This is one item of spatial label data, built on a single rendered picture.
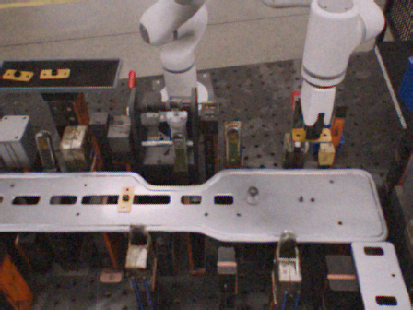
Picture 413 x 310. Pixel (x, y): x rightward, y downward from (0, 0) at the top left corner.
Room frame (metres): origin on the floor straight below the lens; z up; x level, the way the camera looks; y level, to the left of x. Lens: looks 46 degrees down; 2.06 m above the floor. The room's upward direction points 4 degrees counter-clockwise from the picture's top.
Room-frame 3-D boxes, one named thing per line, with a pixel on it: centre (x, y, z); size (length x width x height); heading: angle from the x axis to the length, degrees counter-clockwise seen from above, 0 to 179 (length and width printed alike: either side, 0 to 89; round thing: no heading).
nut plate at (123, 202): (0.76, 0.21, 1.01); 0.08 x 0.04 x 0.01; 175
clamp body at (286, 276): (0.53, -0.18, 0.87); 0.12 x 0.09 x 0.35; 175
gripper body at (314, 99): (0.73, -0.25, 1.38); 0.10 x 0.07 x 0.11; 176
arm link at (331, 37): (0.73, -0.26, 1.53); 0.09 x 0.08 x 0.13; 119
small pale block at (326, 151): (0.84, -0.34, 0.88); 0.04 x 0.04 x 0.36; 85
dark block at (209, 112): (0.96, -0.03, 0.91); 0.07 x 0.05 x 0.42; 175
